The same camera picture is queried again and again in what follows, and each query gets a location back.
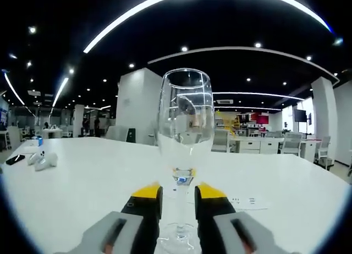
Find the white table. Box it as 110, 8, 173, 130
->
0, 136, 351, 254

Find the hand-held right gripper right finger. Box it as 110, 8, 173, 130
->
194, 182, 300, 254

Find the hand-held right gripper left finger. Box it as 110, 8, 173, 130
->
54, 184, 163, 254

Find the black monitor on stand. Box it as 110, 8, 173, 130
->
293, 108, 313, 134

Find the white paper sheet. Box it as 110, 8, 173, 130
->
168, 185, 269, 211

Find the white handheld controller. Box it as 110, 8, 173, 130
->
34, 152, 59, 172
26, 151, 46, 166

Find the black phone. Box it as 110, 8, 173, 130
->
5, 154, 26, 166

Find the clear stemmed glass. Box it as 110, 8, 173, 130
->
156, 68, 215, 253

